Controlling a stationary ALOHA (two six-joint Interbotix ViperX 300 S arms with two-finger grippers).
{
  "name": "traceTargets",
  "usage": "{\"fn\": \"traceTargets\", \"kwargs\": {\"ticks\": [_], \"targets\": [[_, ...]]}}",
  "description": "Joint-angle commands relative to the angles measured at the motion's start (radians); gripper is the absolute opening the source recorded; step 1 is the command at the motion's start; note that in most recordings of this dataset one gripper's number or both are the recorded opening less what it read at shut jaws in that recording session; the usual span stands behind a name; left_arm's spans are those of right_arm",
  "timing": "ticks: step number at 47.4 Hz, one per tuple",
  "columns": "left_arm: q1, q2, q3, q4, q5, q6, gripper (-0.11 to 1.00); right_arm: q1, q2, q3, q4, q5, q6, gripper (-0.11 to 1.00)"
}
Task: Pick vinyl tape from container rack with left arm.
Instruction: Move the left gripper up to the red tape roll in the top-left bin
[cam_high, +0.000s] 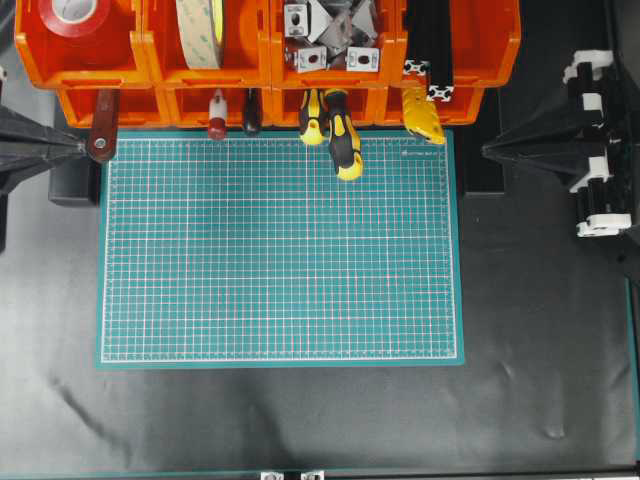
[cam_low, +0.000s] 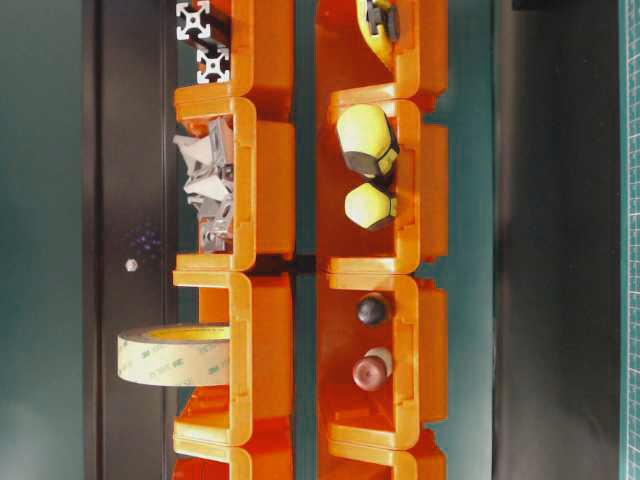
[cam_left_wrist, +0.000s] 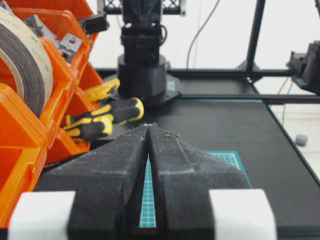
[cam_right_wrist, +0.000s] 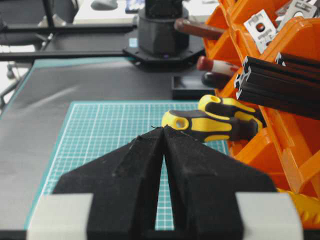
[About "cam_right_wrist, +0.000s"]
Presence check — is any red white handle tool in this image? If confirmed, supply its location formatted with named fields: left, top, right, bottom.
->
left=196, top=56, right=240, bottom=77

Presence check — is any silver corner bracket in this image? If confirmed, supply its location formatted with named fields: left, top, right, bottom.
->
left=244, top=9, right=277, bottom=54

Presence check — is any black aluminium extrusion rear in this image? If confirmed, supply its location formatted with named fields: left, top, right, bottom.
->
left=275, top=52, right=320, bottom=75

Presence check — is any dark black handle tool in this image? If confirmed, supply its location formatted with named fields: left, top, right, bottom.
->
left=201, top=72, right=231, bottom=89

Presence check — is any yellow utility knife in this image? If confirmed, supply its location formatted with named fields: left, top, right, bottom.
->
left=277, top=188, right=320, bottom=230

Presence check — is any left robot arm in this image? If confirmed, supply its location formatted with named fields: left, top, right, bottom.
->
left=123, top=0, right=204, bottom=72

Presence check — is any black aluminium extrusion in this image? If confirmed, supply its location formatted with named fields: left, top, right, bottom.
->
left=275, top=52, right=320, bottom=75
left=234, top=56, right=320, bottom=120

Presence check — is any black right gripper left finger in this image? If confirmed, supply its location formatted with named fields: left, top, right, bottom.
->
left=52, top=127, right=164, bottom=240

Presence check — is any brown wooden handle tool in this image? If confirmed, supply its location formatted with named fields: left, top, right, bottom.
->
left=174, top=18, right=225, bottom=40

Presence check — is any black shallow tray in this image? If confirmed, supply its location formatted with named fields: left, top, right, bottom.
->
left=171, top=75, right=215, bottom=100

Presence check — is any yellow black screwdriver long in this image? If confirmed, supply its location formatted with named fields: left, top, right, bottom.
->
left=161, top=110, right=263, bottom=142

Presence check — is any black aluminium extrusion front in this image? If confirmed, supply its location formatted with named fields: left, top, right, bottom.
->
left=234, top=56, right=320, bottom=120

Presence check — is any green cutting mat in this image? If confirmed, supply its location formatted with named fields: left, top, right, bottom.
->
left=24, top=100, right=230, bottom=231

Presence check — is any orange container rack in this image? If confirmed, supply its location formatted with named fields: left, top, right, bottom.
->
left=204, top=0, right=320, bottom=197

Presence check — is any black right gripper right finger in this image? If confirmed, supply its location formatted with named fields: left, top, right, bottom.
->
left=163, top=126, right=276, bottom=240

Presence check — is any yellow black screwdriver short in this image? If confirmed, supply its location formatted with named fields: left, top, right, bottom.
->
left=198, top=94, right=263, bottom=121

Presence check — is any black table cover sheet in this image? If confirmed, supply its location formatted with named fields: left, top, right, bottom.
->
left=0, top=57, right=208, bottom=230

